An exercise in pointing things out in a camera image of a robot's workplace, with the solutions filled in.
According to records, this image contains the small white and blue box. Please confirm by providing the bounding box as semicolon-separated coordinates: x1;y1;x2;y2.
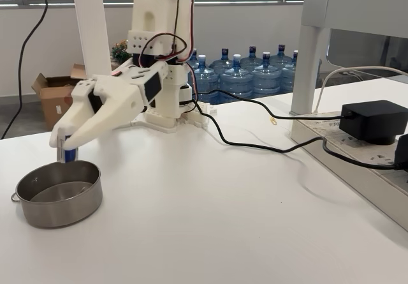
56;137;79;164

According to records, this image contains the green festive wreath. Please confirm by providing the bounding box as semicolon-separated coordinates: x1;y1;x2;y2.
110;40;132;64

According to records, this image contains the black power adapter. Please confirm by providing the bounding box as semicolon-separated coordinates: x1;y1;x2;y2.
339;100;408;146

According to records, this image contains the round metal bowl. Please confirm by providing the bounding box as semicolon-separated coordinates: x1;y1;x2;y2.
15;160;103;229

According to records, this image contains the red white black servo cable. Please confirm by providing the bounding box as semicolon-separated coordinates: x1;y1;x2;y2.
140;0;200;105

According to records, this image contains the white charging cable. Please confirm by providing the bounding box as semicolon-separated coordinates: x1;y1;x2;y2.
314;66;408;114

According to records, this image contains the white desk shelf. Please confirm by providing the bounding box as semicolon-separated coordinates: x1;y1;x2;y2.
290;0;408;117

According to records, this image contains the white power strip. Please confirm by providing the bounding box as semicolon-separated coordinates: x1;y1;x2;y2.
291;110;408;230

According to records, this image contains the black plug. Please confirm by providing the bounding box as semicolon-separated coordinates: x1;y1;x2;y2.
394;133;408;172

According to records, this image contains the white post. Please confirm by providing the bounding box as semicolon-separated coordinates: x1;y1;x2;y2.
70;0;113;77

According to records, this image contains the blue water cooler bottle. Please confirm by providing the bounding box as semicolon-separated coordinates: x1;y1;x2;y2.
187;54;220;103
281;50;299;93
208;47;237;71
186;49;200;71
239;45;264;71
269;44;294;68
219;54;255;99
252;51;283;98

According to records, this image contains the hanging black cable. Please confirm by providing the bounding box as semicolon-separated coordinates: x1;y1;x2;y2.
0;0;48;140

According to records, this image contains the black power cable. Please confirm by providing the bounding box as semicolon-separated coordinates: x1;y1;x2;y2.
191;89;351;121
194;101;408;172

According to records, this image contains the open cardboard box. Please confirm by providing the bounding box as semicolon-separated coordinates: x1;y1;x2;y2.
31;63;87;131

